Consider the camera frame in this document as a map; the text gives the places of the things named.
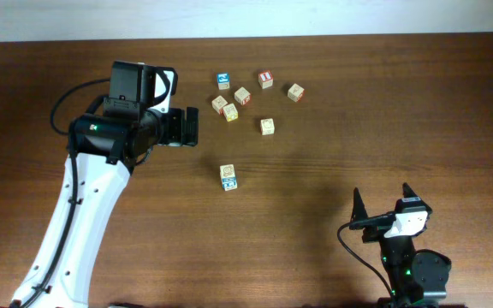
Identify blue number five block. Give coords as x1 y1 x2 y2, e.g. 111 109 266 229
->
220 164 235 180

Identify wooden block number eight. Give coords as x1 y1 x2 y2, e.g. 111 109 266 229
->
222 178 238 191

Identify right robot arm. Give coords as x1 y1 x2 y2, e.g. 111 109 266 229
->
348 183 451 307

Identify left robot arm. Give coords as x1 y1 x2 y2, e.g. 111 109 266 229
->
10 61 199 307

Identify wooden block left cluster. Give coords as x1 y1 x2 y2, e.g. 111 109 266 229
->
211 96 228 115

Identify wooden block yellow side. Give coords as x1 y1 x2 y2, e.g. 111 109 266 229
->
223 104 239 121

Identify blue top letter block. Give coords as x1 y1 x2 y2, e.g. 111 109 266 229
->
217 73 230 90

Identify wooden block red side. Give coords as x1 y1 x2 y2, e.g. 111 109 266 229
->
234 87 252 105

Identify plain wooden picture block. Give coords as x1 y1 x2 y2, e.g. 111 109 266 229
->
260 118 275 135

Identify red top letter block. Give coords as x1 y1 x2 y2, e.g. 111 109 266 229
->
258 70 274 89

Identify wooden block far right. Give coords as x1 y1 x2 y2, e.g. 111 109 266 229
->
288 84 305 103

